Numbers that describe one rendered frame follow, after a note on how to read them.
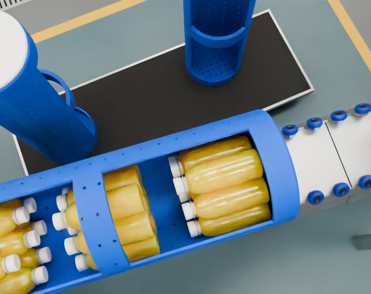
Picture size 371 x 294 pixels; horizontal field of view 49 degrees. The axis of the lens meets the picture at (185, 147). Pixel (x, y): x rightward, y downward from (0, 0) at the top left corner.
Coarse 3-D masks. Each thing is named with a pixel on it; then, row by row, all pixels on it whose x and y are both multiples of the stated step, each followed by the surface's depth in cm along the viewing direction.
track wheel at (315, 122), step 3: (315, 117) 118; (309, 120) 117; (312, 120) 117; (315, 120) 116; (318, 120) 116; (321, 120) 116; (306, 123) 117; (309, 123) 116; (312, 123) 115; (315, 123) 115; (318, 123) 115; (321, 123) 115; (309, 126) 116; (312, 126) 115; (315, 126) 115; (318, 126) 115
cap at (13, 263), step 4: (8, 256) 94; (12, 256) 93; (16, 256) 95; (8, 260) 92; (12, 260) 92; (16, 260) 94; (8, 264) 92; (12, 264) 92; (16, 264) 93; (8, 268) 92; (12, 268) 92; (16, 268) 93
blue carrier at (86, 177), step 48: (144, 144) 95; (192, 144) 90; (0, 192) 90; (48, 192) 108; (96, 192) 86; (288, 192) 88; (48, 240) 110; (96, 240) 85; (192, 240) 103; (48, 288) 90
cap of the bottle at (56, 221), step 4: (60, 212) 92; (52, 216) 91; (56, 216) 91; (52, 220) 90; (56, 220) 90; (60, 220) 90; (56, 224) 90; (60, 224) 90; (56, 228) 91; (60, 228) 91
